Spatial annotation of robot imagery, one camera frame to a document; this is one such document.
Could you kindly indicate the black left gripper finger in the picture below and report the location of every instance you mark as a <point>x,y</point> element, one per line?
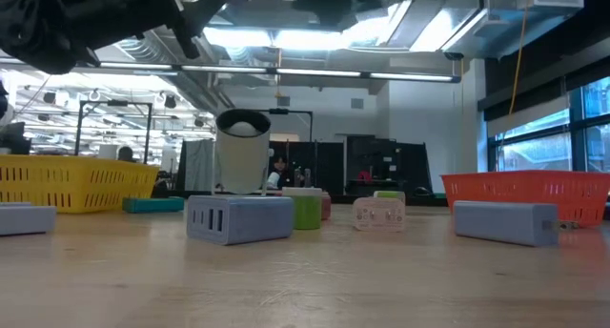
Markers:
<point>188,39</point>
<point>207,11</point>

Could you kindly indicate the teal digital clock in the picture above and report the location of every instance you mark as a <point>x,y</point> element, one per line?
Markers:
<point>152,205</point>

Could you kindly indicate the lavender multiport charger block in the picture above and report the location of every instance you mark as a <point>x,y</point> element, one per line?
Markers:
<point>505,223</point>
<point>257,220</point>

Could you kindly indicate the pale pink charger block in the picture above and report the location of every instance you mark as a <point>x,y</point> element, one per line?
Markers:
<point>379,214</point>

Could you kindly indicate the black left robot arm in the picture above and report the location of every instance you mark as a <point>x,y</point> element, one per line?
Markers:
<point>47,27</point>

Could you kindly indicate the bright ceiling light panel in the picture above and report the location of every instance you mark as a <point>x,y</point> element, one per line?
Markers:
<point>305,39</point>

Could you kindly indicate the black ceiling spotlight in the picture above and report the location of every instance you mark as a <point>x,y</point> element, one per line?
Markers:
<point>170,101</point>
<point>49,97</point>

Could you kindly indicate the long LED light bar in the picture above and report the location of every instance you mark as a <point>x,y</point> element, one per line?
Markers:
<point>314,73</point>

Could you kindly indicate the grey curtain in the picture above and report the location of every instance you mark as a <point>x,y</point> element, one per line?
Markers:
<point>197,166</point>

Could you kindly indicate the person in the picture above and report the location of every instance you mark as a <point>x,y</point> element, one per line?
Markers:
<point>280,165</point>
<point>126,154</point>

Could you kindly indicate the black partition panels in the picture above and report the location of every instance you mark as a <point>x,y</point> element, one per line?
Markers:
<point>329,166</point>

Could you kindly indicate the red bag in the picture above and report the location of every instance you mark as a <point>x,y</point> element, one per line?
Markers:
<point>364,176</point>

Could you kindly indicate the yellow plastic basket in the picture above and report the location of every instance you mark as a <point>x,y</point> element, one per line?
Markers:
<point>71,185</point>

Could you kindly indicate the orange plastic basket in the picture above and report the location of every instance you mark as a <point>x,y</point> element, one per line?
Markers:
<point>524,190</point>

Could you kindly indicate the black gantry frame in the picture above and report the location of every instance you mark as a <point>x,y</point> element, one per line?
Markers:
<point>114,103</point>
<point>291,111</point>

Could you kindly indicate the black aluminium table frame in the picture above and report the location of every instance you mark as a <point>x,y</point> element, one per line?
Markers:
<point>340,200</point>

